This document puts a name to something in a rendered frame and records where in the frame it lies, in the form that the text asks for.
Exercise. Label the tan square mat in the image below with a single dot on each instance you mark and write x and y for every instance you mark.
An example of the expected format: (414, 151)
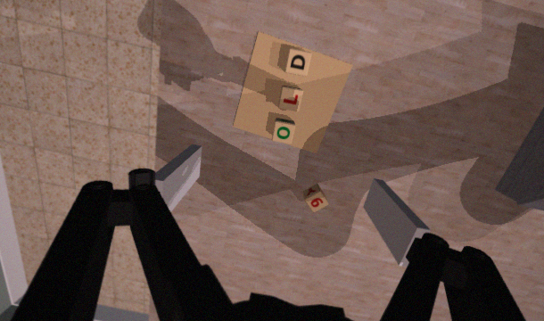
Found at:
(322, 87)

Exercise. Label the tan block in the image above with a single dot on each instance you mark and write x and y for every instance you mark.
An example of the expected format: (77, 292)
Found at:
(315, 198)
(283, 131)
(297, 62)
(290, 98)

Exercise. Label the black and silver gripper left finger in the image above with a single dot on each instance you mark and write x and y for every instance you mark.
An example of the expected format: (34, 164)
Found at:
(67, 284)

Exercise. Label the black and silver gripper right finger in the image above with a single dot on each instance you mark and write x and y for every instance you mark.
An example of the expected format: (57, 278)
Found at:
(474, 287)

